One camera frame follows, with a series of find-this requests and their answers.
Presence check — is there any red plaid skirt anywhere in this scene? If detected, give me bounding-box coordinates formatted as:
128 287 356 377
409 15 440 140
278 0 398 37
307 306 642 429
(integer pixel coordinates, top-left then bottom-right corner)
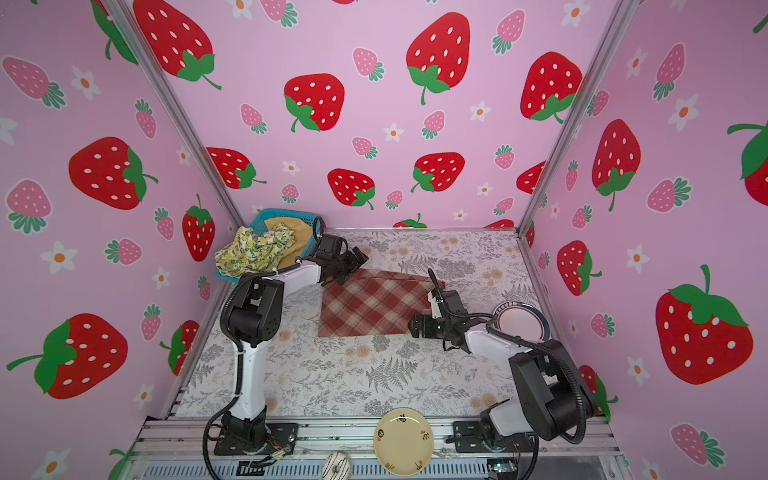
318 269 434 337

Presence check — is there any pink plate with teal rim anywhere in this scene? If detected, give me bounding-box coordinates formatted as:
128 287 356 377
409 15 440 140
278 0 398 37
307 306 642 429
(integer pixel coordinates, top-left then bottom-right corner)
493 301 551 343

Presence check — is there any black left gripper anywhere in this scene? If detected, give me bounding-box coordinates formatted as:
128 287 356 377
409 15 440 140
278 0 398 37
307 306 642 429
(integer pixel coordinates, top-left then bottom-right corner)
331 245 368 284

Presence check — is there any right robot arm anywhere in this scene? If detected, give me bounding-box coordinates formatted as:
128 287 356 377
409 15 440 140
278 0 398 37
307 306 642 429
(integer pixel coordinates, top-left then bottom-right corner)
408 287 598 450

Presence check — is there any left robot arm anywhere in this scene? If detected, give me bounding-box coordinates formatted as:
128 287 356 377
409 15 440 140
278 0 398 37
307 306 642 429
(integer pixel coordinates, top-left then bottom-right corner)
220 234 369 445

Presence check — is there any cream plate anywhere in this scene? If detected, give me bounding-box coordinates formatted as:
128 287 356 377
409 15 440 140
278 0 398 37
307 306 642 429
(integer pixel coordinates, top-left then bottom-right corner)
373 408 434 477

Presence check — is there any aluminium frame rail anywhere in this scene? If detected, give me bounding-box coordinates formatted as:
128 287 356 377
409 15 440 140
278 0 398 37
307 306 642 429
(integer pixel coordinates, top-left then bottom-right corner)
112 417 633 479

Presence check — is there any chocolate drizzled donut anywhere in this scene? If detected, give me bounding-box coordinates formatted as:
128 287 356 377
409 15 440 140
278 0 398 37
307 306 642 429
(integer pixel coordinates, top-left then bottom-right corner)
321 451 352 480

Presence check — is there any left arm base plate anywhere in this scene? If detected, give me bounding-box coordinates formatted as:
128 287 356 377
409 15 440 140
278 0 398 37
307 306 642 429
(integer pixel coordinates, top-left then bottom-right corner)
213 422 300 457

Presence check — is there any lemon print skirt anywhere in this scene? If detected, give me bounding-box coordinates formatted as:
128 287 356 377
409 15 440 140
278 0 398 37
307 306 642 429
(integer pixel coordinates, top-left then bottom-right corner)
215 224 294 278

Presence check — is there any tan skirt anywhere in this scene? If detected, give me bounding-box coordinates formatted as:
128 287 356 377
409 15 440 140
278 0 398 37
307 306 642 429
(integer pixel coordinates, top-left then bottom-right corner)
265 216 312 270

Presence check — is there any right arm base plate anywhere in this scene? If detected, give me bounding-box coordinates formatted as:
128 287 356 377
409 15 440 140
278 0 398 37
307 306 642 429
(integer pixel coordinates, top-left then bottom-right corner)
445 420 538 454

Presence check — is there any teal plastic basket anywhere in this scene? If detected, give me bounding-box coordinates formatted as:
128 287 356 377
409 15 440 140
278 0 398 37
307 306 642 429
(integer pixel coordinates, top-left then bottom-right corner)
214 208 326 283

